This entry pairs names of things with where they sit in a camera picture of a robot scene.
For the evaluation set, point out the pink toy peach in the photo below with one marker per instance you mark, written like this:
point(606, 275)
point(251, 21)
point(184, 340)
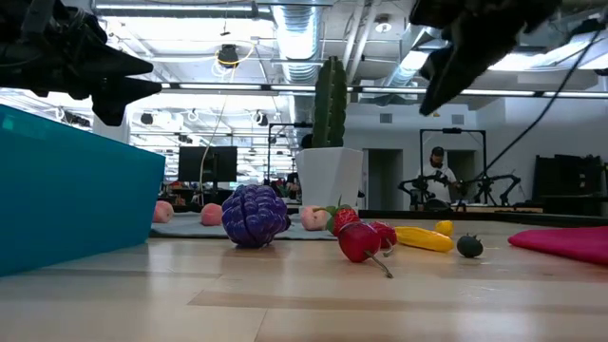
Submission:
point(211, 214)
point(162, 212)
point(312, 218)

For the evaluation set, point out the overhead LED light bar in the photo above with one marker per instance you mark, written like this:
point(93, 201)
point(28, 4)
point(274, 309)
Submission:
point(218, 87)

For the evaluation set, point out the red toy strawberry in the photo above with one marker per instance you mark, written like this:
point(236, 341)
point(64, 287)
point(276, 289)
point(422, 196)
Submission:
point(346, 218)

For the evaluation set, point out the black ceiling-mounted camera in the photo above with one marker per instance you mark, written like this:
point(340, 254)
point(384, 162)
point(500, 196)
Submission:
point(228, 54)

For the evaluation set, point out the black background robot arms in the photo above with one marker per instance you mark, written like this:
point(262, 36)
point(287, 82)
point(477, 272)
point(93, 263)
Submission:
point(494, 183)

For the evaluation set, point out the teal plastic tupperware container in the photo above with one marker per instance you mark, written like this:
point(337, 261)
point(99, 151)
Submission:
point(71, 190)

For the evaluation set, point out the green cactus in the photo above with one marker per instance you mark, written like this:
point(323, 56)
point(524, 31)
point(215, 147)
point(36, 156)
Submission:
point(330, 104)

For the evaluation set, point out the yellow toy banana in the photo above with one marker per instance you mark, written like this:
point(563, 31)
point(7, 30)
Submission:
point(423, 239)

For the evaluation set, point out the dark cabinet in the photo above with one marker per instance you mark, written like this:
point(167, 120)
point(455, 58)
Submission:
point(567, 183)

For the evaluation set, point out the person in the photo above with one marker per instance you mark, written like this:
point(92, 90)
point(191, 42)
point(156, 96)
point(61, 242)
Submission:
point(437, 178)

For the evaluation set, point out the black computer monitor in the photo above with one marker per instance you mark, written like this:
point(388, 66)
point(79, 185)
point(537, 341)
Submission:
point(214, 164)

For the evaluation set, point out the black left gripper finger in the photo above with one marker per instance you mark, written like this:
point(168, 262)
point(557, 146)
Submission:
point(114, 64)
point(119, 95)

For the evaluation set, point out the silver ventilation duct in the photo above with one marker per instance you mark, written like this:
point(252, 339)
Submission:
point(404, 71)
point(299, 43)

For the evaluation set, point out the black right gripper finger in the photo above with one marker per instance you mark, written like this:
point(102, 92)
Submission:
point(465, 71)
point(442, 57)

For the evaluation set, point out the dark toy blueberry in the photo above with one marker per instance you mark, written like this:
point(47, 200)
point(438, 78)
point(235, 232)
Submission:
point(470, 247)

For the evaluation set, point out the small yellow toy lemon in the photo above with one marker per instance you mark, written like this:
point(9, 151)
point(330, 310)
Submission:
point(444, 228)

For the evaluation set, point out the red folded cloth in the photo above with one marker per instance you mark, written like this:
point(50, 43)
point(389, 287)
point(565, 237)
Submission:
point(570, 243)

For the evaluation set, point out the grey cloth mat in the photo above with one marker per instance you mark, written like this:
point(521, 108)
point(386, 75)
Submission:
point(190, 229)

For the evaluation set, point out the purple toy grape bunch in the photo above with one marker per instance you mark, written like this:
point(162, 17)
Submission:
point(254, 216)

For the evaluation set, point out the white hexagonal plant pot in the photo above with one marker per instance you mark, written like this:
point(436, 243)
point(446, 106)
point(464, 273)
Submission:
point(330, 176)

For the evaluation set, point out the black metal stand frame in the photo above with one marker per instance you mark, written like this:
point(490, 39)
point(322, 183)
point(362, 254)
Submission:
point(451, 130)

